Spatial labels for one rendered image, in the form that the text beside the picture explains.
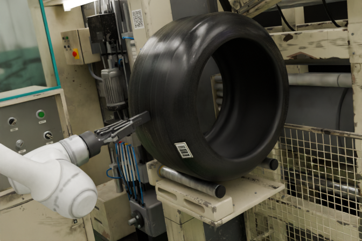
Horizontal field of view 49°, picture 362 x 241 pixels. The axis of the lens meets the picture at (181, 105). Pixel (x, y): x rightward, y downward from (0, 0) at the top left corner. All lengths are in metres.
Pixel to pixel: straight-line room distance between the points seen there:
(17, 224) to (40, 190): 0.89
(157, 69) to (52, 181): 0.50
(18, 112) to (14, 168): 0.87
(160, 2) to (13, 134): 0.82
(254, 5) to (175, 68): 0.58
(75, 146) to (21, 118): 0.69
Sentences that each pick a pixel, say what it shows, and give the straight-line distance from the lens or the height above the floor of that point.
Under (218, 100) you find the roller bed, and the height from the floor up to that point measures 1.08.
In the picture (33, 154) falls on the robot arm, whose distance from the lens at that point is 1.11.
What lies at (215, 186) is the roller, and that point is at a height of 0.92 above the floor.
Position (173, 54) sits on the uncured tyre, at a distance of 1.22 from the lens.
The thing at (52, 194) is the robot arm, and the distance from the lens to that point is 0.95.
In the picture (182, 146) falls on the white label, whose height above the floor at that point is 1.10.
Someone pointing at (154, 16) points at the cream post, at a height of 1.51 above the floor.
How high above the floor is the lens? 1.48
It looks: 12 degrees down
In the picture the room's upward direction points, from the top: 9 degrees counter-clockwise
